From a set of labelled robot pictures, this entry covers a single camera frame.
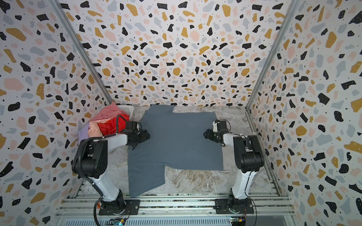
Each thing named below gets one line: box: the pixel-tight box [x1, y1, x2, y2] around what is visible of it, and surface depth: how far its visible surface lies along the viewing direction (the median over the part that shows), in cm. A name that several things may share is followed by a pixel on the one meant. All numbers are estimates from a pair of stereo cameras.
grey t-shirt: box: [127, 104, 224, 198], surface depth 95 cm
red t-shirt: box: [97, 113, 130, 136], surface depth 92 cm
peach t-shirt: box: [87, 118, 109, 138], surface depth 87 cm
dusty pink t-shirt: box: [88, 102, 129, 123], surface depth 105 cm
